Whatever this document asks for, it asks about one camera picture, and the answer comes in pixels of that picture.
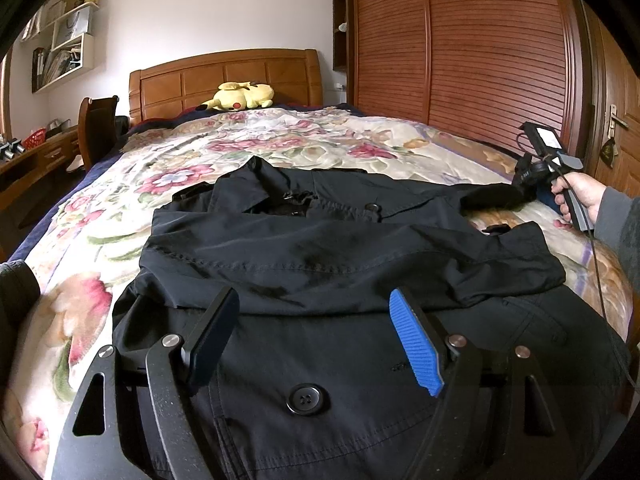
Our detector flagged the black coat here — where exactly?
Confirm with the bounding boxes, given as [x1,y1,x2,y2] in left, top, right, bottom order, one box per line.
[113,157,629,479]

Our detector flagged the black left sleeve forearm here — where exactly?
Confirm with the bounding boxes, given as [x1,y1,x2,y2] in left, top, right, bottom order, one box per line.
[0,260,40,389]

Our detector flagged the grey right sleeve forearm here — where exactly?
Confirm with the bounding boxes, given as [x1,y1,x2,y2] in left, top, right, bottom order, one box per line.
[596,186,640,292]

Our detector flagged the person's right hand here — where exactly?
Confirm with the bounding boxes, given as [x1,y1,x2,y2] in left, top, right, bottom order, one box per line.
[551,172,606,223]

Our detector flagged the brown louvered wooden wardrobe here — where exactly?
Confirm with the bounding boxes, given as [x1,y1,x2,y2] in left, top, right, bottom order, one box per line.
[333,0,591,155]

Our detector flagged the floral quilt bedspread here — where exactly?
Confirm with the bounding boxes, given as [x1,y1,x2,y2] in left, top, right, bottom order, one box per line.
[2,107,627,479]

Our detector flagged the wooden desk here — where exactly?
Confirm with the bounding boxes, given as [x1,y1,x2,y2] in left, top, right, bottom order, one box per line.
[0,127,79,210]

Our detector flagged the wooden chair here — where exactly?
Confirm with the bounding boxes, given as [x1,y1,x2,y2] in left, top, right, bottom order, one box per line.
[77,96,119,171]

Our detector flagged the red basket on desk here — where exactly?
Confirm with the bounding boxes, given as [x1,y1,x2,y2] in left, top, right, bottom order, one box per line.
[21,128,47,150]

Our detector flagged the wooden bed headboard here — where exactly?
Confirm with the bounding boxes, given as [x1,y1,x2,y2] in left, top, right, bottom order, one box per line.
[129,49,324,125]

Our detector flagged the yellow Pikachu plush toy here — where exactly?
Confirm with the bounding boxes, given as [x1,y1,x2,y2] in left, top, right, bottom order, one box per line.
[196,81,274,112]

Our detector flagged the wooden door with handle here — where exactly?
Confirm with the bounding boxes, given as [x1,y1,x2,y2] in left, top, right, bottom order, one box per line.
[585,8,640,197]

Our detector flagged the black cable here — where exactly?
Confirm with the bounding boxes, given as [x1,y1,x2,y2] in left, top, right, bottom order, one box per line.
[584,228,640,396]

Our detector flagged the white wall shelf unit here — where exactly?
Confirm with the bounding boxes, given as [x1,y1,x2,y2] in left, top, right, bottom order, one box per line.
[18,0,100,93]

